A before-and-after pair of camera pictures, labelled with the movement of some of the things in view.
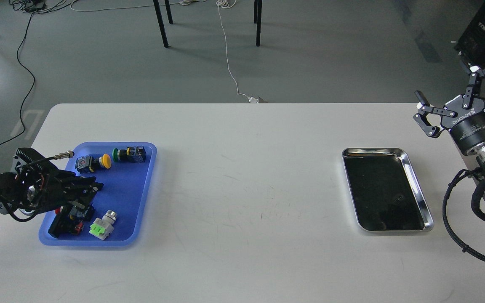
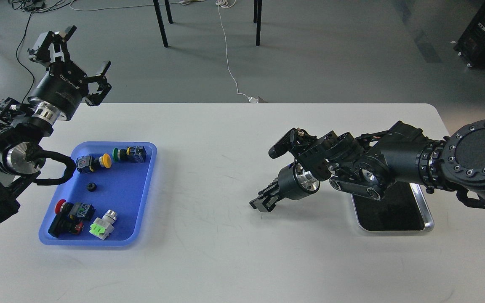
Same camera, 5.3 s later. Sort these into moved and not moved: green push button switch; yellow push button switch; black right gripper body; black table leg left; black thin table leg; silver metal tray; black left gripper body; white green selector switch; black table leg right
Moved: black right gripper body; black left gripper body
Not moved: white green selector switch; black table leg right; yellow push button switch; black thin table leg; black table leg left; silver metal tray; green push button switch
